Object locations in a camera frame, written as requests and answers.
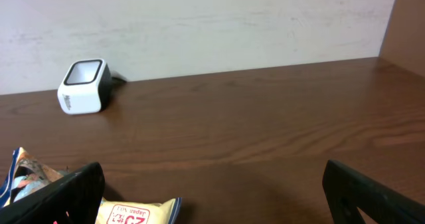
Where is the yellow chips bag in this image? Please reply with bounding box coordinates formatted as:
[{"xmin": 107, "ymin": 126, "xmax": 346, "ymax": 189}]
[{"xmin": 1, "ymin": 147, "xmax": 181, "ymax": 224}]

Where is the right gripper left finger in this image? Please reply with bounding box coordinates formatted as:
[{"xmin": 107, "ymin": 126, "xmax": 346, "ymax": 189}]
[{"xmin": 1, "ymin": 162, "xmax": 105, "ymax": 224}]

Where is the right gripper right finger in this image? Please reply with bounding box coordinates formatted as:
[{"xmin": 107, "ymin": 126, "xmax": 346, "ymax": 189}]
[{"xmin": 322, "ymin": 160, "xmax": 424, "ymax": 224}]

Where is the white barcode scanner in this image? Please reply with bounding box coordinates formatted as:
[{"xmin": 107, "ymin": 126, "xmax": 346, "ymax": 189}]
[{"xmin": 57, "ymin": 58, "xmax": 112, "ymax": 115}]

